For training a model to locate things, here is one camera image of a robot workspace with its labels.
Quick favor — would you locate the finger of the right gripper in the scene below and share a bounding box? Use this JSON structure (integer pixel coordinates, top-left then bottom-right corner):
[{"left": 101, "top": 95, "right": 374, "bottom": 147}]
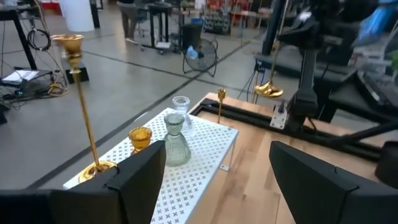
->
[{"left": 275, "top": 26, "right": 296, "bottom": 44}]

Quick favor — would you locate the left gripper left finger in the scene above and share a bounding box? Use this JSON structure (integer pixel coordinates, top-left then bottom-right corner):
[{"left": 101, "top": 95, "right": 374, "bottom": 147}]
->
[{"left": 0, "top": 139, "right": 167, "bottom": 224}]

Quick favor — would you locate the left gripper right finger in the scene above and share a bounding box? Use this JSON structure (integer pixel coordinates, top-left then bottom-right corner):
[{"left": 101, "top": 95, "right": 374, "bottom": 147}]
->
[{"left": 269, "top": 141, "right": 398, "bottom": 224}]

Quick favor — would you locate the amber glass candle holder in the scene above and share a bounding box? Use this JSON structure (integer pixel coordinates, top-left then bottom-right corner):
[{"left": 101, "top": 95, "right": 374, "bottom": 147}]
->
[{"left": 128, "top": 126, "right": 153, "bottom": 156}]

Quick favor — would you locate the medium gold candlestick holder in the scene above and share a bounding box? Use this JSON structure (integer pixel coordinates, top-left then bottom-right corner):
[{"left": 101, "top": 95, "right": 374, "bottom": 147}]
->
[{"left": 216, "top": 88, "right": 227, "bottom": 124}]

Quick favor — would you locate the clear ribbed glass vase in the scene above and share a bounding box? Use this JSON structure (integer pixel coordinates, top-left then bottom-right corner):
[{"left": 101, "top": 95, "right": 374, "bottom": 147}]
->
[{"left": 163, "top": 113, "right": 192, "bottom": 167}]

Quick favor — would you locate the clear glass candle holder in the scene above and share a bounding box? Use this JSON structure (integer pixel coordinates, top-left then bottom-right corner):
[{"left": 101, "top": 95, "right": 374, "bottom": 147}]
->
[{"left": 172, "top": 95, "right": 194, "bottom": 133}]

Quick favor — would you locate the black pole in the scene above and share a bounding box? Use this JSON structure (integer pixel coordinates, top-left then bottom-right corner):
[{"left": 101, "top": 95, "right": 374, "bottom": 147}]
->
[{"left": 261, "top": 0, "right": 289, "bottom": 57}]

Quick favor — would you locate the blue plastic sheet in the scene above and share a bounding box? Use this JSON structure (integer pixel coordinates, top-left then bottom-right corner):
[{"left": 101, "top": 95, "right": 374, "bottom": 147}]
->
[{"left": 357, "top": 2, "right": 398, "bottom": 44}]

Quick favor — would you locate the black crate rack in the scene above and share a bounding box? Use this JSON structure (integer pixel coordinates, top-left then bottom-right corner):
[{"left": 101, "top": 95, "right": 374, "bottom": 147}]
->
[{"left": 203, "top": 9, "right": 233, "bottom": 37}]

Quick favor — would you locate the black floor fan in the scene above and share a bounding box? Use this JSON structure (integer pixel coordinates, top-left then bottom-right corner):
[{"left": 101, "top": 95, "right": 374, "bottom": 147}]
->
[{"left": 182, "top": 37, "right": 219, "bottom": 78}]

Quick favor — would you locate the black bin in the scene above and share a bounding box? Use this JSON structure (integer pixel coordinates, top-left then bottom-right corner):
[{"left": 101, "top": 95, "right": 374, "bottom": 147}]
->
[{"left": 180, "top": 23, "right": 205, "bottom": 52}]

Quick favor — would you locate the white perforated metal shelf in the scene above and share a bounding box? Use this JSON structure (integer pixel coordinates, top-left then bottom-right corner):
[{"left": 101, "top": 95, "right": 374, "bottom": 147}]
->
[{"left": 62, "top": 107, "right": 239, "bottom": 224}]

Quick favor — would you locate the black box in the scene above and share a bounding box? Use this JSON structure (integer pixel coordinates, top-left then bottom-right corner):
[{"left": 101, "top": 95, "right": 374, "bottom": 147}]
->
[{"left": 63, "top": 60, "right": 90, "bottom": 84}]

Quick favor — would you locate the black device green light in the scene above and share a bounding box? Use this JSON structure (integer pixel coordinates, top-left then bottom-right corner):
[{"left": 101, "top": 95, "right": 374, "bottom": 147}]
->
[{"left": 6, "top": 83, "right": 47, "bottom": 99}]

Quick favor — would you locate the black standing desk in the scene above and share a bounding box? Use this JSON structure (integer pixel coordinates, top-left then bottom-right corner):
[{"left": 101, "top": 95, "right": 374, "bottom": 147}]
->
[{"left": 141, "top": 2, "right": 184, "bottom": 55}]

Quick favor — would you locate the white paper sheet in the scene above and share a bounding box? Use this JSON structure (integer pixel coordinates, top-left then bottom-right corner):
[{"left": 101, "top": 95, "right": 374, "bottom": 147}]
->
[{"left": 1, "top": 68, "right": 40, "bottom": 85}]

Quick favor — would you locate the person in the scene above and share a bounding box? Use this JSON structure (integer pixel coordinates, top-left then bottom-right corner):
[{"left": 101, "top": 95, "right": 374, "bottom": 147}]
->
[{"left": 116, "top": 0, "right": 141, "bottom": 44}]

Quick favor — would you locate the black table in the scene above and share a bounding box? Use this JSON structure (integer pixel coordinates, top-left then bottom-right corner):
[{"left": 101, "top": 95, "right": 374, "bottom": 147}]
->
[{"left": 0, "top": 6, "right": 38, "bottom": 71}]

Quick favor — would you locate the white round pillar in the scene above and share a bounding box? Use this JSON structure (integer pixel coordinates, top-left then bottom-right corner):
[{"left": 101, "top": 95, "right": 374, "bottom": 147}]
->
[{"left": 58, "top": 0, "right": 96, "bottom": 33}]

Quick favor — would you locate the shelf with red bins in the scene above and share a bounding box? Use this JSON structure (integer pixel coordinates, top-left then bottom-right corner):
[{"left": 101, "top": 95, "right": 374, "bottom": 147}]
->
[{"left": 40, "top": 0, "right": 62, "bottom": 15}]

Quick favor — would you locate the white wire rack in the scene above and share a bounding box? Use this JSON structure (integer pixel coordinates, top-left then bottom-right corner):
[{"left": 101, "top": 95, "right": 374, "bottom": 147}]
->
[{"left": 351, "top": 40, "right": 398, "bottom": 72}]

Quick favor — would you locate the black aluminium table frame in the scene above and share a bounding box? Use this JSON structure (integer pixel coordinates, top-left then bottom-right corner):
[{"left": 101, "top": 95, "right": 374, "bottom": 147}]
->
[{"left": 189, "top": 101, "right": 385, "bottom": 162}]

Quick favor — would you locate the yellow cable coil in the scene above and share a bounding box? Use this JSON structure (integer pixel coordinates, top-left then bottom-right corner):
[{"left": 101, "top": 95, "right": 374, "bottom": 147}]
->
[{"left": 46, "top": 81, "right": 69, "bottom": 97}]

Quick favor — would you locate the coiled black cable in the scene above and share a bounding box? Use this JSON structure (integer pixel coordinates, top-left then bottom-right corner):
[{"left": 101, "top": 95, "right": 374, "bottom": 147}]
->
[{"left": 27, "top": 27, "right": 52, "bottom": 52}]

